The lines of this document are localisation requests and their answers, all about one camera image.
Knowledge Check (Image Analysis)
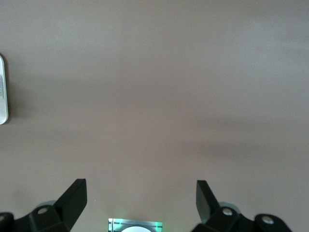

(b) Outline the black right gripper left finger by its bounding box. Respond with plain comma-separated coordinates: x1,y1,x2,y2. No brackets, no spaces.
0,178,87,232

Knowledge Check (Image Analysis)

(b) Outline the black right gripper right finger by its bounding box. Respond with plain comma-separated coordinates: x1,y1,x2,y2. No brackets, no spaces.
193,179,293,232

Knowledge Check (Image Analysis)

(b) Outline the cream tray with bear print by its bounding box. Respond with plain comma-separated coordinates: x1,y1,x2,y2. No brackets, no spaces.
0,53,10,125

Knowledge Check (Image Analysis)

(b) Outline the brown paper table cover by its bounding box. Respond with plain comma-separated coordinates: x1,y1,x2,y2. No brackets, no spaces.
0,0,309,232

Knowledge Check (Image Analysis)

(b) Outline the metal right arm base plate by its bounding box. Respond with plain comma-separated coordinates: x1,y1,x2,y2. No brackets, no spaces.
108,217,164,232

